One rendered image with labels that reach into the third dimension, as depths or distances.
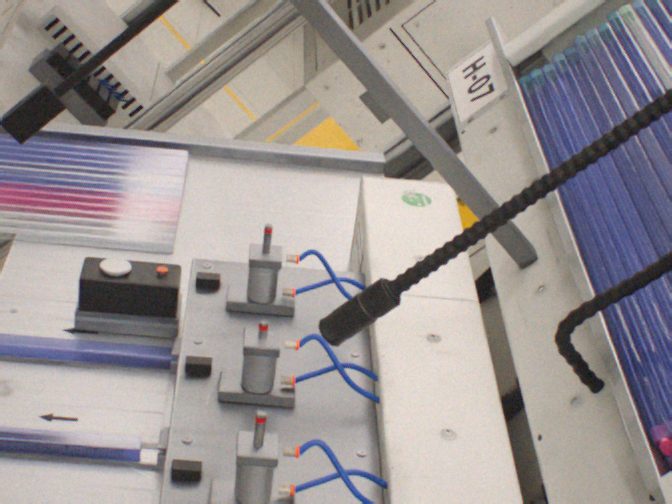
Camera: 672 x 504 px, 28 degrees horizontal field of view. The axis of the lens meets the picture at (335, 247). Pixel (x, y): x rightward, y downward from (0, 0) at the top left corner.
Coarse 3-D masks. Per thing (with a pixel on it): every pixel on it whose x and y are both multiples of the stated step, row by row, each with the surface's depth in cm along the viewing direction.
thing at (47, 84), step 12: (48, 84) 89; (36, 96) 89; (48, 96) 89; (12, 108) 90; (24, 108) 89; (36, 108) 89; (48, 108) 89; (60, 108) 89; (0, 120) 90; (12, 120) 90; (24, 120) 90; (36, 120) 90; (48, 120) 90; (12, 132) 90; (24, 132) 90; (36, 132) 90
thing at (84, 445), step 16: (0, 432) 89; (16, 432) 89; (32, 432) 89; (48, 432) 90; (64, 432) 90; (80, 432) 90; (0, 448) 89; (16, 448) 89; (32, 448) 89; (48, 448) 89; (64, 448) 89; (80, 448) 89; (96, 448) 89; (112, 448) 89; (128, 448) 89
